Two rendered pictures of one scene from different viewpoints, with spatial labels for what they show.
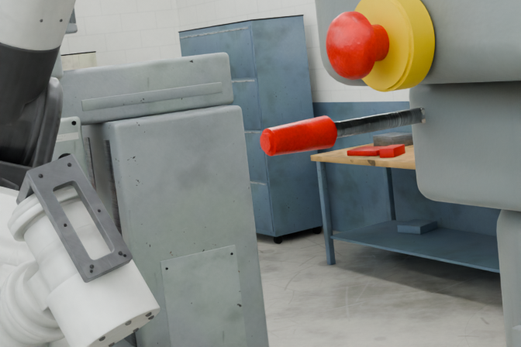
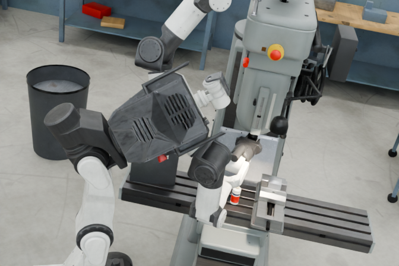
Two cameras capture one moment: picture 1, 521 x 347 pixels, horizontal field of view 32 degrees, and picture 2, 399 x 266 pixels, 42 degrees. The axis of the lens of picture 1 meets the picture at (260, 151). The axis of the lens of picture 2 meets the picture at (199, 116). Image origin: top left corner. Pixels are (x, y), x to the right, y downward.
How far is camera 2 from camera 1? 170 cm
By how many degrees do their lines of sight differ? 56
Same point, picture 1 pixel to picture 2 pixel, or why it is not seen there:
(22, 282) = (206, 96)
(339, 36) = (276, 54)
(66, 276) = (221, 94)
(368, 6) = (275, 47)
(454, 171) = (254, 63)
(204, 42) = not seen: outside the picture
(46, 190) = (222, 79)
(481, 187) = (260, 66)
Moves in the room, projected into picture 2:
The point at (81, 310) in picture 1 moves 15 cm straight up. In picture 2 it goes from (225, 101) to (233, 62)
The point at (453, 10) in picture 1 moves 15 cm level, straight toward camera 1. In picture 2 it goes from (288, 50) to (319, 66)
